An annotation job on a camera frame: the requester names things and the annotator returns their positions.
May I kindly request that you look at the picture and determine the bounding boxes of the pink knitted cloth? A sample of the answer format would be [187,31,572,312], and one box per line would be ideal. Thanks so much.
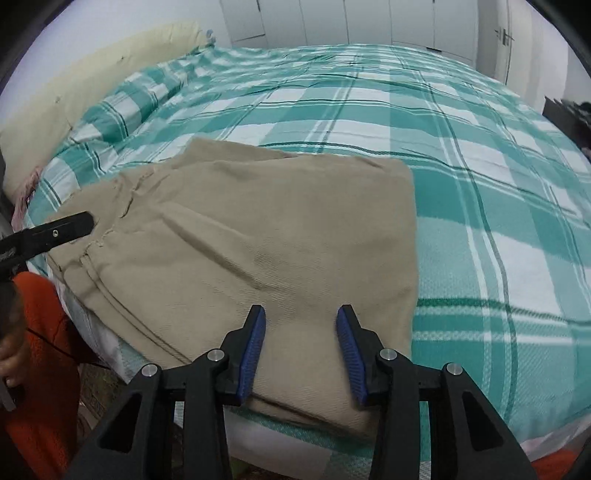
[11,167,44,229]

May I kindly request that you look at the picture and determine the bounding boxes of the white wardrobe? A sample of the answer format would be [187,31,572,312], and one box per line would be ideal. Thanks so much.
[219,0,482,65]

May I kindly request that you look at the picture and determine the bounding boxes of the green plaid bed blanket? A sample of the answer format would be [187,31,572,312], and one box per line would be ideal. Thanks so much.
[25,44,591,464]

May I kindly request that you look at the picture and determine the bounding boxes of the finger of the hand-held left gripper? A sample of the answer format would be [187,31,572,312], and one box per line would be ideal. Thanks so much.
[0,211,96,265]

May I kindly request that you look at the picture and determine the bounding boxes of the dark wooden nightstand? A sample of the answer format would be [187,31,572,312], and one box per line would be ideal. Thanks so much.
[543,95,591,149]

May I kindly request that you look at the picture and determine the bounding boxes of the person's orange clothing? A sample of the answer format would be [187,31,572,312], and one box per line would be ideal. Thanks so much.
[0,271,95,480]

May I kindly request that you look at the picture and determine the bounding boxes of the cream pillow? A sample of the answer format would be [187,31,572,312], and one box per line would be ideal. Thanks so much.
[0,20,209,200]

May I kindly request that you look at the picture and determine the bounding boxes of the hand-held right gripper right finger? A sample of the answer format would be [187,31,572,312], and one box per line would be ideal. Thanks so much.
[335,305,539,480]

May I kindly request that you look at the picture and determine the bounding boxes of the khaki pants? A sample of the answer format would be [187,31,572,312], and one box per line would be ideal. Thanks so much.
[46,137,420,439]

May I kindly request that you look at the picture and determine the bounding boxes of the white door with handle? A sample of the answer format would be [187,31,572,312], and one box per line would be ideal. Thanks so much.
[478,0,515,86]

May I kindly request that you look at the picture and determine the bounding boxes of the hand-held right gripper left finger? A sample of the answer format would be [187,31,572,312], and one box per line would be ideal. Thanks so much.
[69,305,267,480]

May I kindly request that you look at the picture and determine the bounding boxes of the black cable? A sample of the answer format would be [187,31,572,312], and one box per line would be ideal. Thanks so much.
[25,327,112,371]

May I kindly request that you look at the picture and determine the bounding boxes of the person's left hand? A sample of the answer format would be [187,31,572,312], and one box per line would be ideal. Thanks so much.
[0,282,29,389]

